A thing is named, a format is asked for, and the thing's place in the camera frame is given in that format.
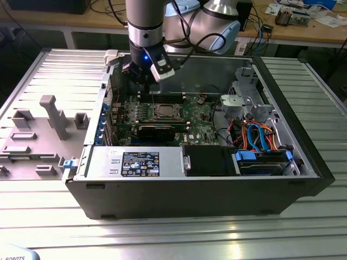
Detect black camera cable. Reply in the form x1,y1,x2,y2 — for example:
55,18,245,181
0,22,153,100
162,32,229,73

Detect blue flat data wire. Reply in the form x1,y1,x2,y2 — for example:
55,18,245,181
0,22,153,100
247,123,269,153

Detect black graphics card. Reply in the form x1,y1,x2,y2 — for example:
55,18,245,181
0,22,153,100
137,125,176,143

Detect hard disk in blue carrier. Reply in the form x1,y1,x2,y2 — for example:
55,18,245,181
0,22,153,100
235,150,295,176

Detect orange wire bundle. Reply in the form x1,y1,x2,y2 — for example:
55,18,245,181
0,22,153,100
229,120,280,151

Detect silver CPU chip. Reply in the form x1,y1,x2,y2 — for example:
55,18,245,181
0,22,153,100
159,105,176,116

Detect pale teach pendant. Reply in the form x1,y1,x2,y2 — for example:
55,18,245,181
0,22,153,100
0,242,41,260

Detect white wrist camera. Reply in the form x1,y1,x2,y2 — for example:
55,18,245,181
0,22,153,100
149,50,176,82

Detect white case latch handle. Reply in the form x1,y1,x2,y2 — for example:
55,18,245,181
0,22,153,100
104,50,119,66

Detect green motherboard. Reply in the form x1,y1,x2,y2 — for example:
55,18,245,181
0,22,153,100
107,92,217,148

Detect black RAM slot bank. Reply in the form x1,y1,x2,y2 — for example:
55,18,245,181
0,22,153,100
138,91,188,104
118,120,190,128

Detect wooden workbench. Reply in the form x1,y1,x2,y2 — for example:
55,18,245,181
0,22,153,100
0,0,347,49

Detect grey parts rack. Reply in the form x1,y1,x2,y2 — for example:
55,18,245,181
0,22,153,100
0,94,90,181

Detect metal socket cover frame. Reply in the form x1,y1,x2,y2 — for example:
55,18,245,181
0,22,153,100
153,103,181,121

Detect CPU socket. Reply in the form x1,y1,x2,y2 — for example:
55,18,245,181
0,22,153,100
153,102,182,121

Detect white paper sheets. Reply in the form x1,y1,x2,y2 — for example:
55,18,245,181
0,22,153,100
316,15,346,28

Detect black open PC case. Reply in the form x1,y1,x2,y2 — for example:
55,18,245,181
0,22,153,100
61,50,336,220

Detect silver power supply unit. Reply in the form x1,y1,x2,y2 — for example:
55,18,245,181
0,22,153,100
89,146,185,178

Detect silver metal drive cage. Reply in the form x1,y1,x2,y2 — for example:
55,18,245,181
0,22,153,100
220,67,274,122

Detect copper finned cooler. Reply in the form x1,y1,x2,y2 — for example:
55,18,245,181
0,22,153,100
275,7,293,27

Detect black equipment box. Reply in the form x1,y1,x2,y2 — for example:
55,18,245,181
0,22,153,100
5,0,89,15

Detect small open metal drive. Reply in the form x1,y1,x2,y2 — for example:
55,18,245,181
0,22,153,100
291,10,311,27

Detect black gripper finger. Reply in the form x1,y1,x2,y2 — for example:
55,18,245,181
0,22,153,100
121,62,149,94

